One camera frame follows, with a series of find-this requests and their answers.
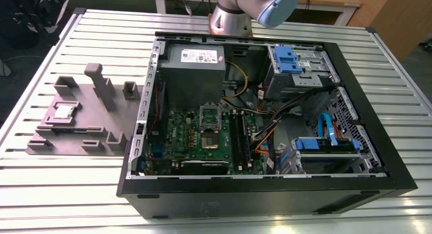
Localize wire locking lever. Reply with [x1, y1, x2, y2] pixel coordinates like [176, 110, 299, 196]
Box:
[217, 102, 225, 132]

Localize CPU with silver top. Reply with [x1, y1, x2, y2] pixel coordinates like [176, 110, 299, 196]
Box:
[54, 105, 74, 119]

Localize CPU socket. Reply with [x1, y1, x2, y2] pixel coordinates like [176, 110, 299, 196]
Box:
[199, 131, 223, 151]

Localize grey power supply unit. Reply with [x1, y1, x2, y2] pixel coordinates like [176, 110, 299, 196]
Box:
[157, 43, 227, 112]

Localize green motherboard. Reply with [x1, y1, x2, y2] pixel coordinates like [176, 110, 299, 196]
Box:
[140, 106, 267, 176]

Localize black graphics card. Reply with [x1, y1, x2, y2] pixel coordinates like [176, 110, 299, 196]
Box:
[169, 159, 231, 176]

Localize blue plastic strips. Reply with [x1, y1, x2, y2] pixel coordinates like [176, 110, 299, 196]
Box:
[272, 142, 288, 174]

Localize silver drive cage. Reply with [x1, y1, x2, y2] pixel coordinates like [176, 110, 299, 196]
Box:
[261, 43, 340, 101]

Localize hard disk in blue carrier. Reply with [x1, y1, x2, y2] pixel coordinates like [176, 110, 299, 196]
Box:
[292, 137, 360, 154]

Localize black PC case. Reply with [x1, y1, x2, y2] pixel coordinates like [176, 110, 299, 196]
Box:
[116, 30, 418, 219]

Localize grey parts rack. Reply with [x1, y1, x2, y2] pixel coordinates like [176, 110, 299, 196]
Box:
[25, 63, 141, 156]

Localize silver disk bay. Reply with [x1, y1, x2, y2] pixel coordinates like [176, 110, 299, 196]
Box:
[288, 137, 385, 174]

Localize dark RAM stick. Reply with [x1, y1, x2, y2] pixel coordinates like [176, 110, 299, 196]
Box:
[49, 127, 92, 134]

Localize wooden cabinet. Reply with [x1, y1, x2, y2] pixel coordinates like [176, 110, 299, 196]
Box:
[348, 0, 432, 64]

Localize black chair base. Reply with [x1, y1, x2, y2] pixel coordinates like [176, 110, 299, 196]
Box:
[417, 36, 432, 52]

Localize white black wire bundle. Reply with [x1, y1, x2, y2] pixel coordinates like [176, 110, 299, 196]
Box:
[220, 97, 274, 116]

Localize yellow black wire bundle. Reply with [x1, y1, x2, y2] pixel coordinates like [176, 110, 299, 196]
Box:
[220, 60, 249, 101]

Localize orange data cable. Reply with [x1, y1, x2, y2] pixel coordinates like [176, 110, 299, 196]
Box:
[252, 139, 271, 155]

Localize coloured fan wire bundle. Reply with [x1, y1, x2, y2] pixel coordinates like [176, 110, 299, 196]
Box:
[149, 85, 163, 135]

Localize blue plastic drive bracket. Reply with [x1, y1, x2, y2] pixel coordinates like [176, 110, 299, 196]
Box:
[274, 45, 303, 75]

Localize coloured disk power wire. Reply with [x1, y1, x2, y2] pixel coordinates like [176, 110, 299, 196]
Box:
[322, 119, 346, 142]

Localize blue data wire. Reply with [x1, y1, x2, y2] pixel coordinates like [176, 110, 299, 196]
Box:
[316, 112, 339, 147]

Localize cable with silver plug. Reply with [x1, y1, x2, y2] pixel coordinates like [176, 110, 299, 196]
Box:
[177, 0, 195, 17]

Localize wooden desk white frame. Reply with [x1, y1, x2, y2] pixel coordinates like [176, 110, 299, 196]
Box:
[66, 0, 364, 26]

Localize white floor cable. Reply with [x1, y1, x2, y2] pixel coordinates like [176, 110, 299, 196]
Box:
[0, 55, 46, 79]

